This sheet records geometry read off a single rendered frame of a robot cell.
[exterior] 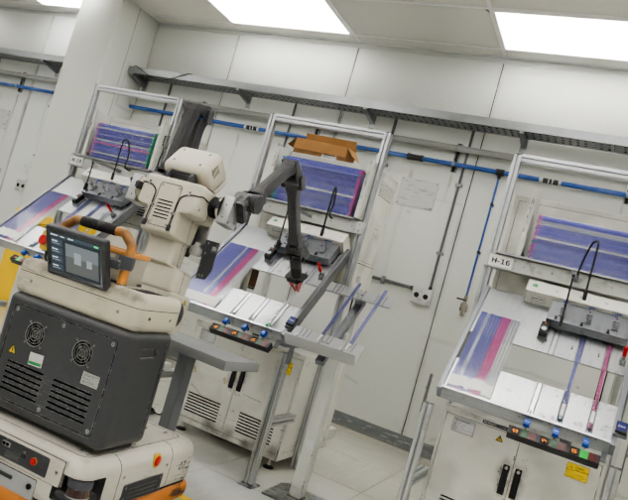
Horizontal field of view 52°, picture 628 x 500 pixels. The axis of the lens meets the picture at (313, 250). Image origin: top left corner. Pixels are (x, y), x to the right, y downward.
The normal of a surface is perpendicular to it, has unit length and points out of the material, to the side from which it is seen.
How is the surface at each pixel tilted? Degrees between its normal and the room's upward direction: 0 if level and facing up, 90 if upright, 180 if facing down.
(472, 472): 90
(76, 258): 115
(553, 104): 90
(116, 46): 90
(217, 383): 90
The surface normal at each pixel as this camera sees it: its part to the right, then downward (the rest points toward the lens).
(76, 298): -0.35, -0.15
